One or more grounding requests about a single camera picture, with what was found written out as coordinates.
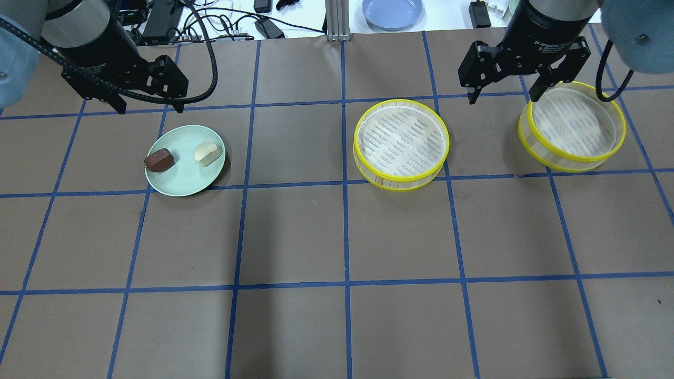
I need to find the black power adapter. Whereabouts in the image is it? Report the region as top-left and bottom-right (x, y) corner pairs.
(469, 1), (491, 29)

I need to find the black power brick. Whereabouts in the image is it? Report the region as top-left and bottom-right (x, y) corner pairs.
(141, 1), (184, 45)

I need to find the brown bun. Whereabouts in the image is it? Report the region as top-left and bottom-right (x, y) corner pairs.
(144, 148), (175, 173)

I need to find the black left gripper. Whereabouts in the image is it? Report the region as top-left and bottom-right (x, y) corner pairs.
(55, 14), (189, 115)

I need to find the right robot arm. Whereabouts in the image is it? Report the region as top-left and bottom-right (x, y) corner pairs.
(458, 1), (673, 104)

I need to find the white bun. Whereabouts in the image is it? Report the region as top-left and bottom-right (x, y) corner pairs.
(193, 141), (222, 166)

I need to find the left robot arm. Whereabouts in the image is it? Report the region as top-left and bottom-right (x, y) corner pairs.
(1, 1), (189, 114)

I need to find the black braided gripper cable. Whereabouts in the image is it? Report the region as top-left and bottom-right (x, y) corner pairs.
(0, 0), (219, 104)

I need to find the yellow bamboo steamer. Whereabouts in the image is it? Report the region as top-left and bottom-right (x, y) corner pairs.
(352, 98), (451, 192)
(517, 82), (627, 173)

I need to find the light green plate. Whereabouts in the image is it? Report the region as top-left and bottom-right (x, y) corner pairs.
(144, 125), (227, 197)

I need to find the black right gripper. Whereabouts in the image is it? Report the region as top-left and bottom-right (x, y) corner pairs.
(458, 4), (591, 105)

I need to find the aluminium frame post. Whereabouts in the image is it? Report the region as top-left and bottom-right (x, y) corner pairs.
(325, 0), (352, 42)

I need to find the blue plate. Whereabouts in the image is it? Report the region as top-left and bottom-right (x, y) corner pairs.
(361, 1), (424, 31)

